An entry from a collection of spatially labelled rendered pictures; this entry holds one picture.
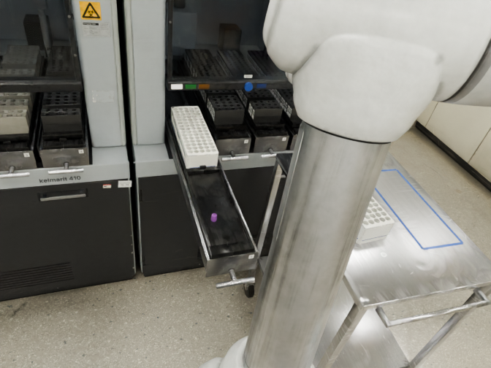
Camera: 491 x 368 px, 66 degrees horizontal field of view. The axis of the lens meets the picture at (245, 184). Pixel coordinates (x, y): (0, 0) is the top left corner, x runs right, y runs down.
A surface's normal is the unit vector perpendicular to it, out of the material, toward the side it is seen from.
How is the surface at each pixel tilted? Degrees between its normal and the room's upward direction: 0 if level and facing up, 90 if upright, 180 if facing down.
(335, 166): 75
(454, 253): 0
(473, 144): 90
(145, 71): 90
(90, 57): 90
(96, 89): 90
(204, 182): 0
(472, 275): 0
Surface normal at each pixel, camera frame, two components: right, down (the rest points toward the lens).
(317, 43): -0.30, 0.72
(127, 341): 0.15, -0.76
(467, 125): -0.94, 0.09
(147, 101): 0.31, 0.64
